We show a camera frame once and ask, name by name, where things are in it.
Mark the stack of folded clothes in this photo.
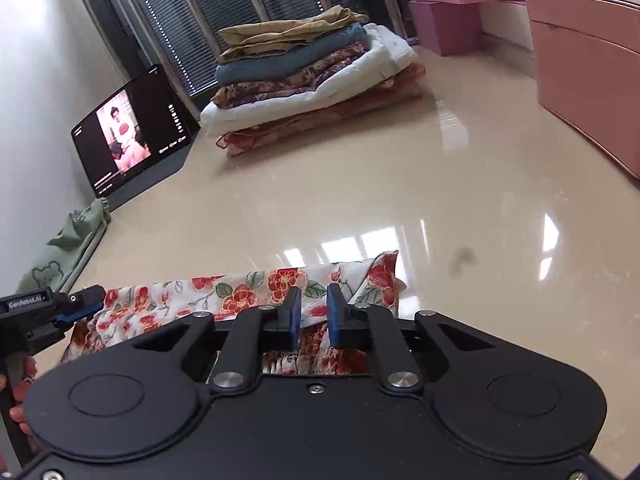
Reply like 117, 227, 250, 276
200, 24, 418, 137

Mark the red sheer folded garment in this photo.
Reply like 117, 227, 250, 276
216, 62, 426, 160

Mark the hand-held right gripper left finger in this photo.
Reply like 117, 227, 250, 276
102, 286, 303, 396

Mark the khaki folded garment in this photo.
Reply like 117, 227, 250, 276
217, 5, 368, 63

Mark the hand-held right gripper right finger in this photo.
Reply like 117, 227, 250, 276
326, 282, 511, 395

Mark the green printed garment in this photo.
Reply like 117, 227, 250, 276
17, 197, 112, 295

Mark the blue-grey folded garment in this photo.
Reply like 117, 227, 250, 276
215, 22, 371, 87

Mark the magenta cube box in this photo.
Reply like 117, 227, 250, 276
407, 0, 485, 57

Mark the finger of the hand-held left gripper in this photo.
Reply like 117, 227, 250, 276
54, 285, 107, 329

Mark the large salmon pink box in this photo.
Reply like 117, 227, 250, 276
522, 0, 640, 181

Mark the dark floral folded garment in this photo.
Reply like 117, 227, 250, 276
212, 42, 368, 110

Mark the person's left hand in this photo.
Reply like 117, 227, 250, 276
0, 357, 39, 437

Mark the tablet with keyboard case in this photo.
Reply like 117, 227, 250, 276
71, 63, 201, 211

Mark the red floral white dress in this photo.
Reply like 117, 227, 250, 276
61, 250, 408, 377

